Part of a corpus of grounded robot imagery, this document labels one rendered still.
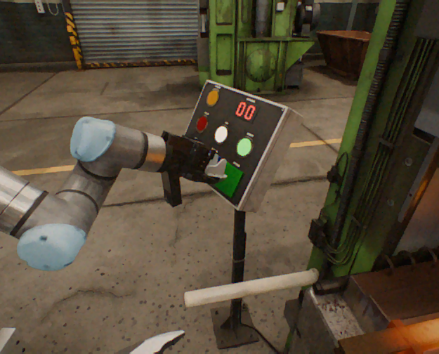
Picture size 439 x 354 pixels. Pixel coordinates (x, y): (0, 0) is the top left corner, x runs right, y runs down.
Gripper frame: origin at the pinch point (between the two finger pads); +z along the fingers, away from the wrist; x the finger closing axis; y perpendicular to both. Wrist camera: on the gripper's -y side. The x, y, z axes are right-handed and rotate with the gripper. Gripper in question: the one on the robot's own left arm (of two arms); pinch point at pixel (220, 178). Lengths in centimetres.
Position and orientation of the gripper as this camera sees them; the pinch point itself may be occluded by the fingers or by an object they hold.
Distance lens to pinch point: 68.9
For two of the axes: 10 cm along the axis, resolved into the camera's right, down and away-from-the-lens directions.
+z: 7.0, 1.4, 7.0
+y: 4.0, -8.9, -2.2
